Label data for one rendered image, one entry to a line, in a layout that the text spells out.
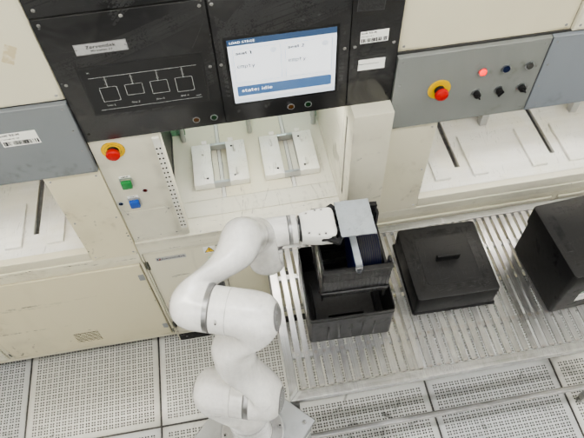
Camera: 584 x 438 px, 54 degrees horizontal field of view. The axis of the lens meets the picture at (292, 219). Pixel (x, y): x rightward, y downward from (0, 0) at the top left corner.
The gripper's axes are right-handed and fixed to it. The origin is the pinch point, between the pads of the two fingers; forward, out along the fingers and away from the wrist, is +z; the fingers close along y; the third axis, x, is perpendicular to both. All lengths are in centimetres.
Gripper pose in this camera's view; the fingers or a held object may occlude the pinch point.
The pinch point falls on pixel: (352, 221)
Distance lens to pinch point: 161.1
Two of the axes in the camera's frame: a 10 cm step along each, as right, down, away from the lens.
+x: -0.3, -5.8, -8.1
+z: 9.9, -1.3, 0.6
